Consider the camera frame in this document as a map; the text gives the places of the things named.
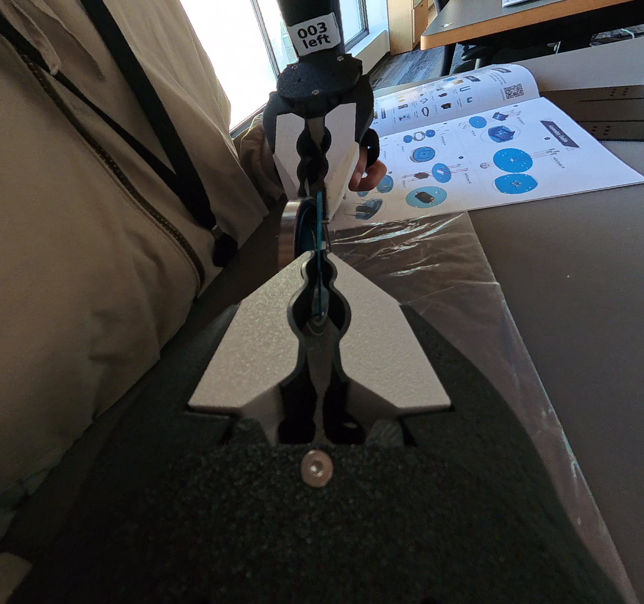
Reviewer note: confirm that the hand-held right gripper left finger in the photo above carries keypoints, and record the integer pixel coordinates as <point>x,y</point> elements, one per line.
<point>251,357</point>

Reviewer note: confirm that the black metal plate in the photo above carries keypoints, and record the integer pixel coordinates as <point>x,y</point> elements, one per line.
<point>603,111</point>

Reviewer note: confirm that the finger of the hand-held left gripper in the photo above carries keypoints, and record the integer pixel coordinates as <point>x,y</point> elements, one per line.
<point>288,146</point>
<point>343,151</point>

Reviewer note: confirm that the white instruction manual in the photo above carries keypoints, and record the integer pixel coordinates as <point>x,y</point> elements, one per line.
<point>553,171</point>

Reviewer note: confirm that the wood-edged office desk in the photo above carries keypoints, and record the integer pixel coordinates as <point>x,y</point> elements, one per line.
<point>503,15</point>

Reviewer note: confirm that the grey desk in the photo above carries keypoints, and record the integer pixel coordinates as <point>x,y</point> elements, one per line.
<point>578,287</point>

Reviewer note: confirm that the blue disc with square bracket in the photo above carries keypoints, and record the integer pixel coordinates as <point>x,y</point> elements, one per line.
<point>305,227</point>

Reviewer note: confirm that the person's left hand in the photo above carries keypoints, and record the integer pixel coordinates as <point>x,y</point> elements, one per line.
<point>367,176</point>

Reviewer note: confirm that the clear plastic bag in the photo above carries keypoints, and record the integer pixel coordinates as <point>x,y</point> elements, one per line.
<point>453,272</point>

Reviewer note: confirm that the large side window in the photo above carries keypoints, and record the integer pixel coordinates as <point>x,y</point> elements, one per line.
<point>226,36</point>

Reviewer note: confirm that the blue round base plate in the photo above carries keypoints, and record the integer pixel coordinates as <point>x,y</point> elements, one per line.
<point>320,272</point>

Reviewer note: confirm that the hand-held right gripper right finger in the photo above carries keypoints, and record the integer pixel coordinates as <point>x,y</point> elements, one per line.
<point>392,362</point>

